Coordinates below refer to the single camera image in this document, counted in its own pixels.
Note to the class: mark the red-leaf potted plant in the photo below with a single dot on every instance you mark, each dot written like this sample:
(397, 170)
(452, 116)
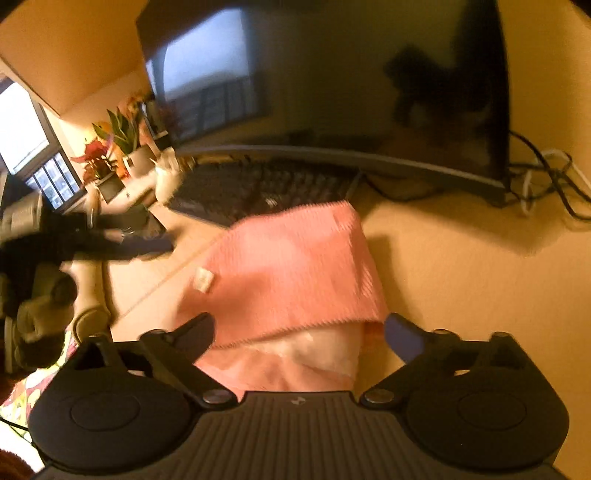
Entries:
(99, 159)

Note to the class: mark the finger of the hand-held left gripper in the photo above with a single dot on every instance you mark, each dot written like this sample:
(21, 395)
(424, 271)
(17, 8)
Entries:
(147, 243)

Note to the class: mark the black keyboard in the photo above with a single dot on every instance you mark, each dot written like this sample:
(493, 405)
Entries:
(258, 184)

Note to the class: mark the pink knit sweater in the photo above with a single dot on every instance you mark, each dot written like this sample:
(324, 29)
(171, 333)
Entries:
(286, 267)

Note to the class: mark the window with dark frame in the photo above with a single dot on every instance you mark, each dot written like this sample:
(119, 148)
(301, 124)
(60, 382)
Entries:
(23, 129)

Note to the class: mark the black curved monitor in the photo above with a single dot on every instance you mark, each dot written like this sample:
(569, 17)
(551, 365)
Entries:
(323, 69)

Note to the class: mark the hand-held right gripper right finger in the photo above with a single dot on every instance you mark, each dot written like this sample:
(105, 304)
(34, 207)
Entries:
(406, 339)

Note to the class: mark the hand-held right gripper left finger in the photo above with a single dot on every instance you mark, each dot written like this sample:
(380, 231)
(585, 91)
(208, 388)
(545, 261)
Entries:
(198, 334)

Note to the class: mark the person's left hand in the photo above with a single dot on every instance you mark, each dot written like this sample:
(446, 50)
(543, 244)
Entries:
(44, 304)

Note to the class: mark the green potted plant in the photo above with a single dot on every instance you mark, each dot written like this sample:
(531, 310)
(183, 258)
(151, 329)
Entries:
(127, 134)

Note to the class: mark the colourful printed cloth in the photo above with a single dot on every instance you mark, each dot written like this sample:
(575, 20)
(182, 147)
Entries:
(27, 392)

